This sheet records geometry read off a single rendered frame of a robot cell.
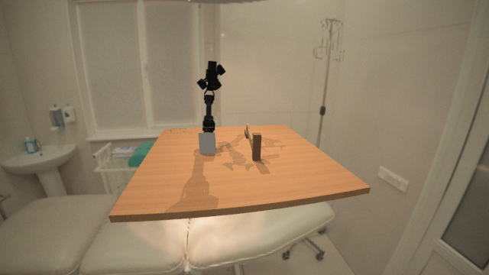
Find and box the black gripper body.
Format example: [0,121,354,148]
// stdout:
[197,64,225,89]

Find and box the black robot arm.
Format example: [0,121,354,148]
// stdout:
[203,61,222,133]

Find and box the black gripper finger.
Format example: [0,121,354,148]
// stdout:
[199,79,208,88]
[215,66,224,76]

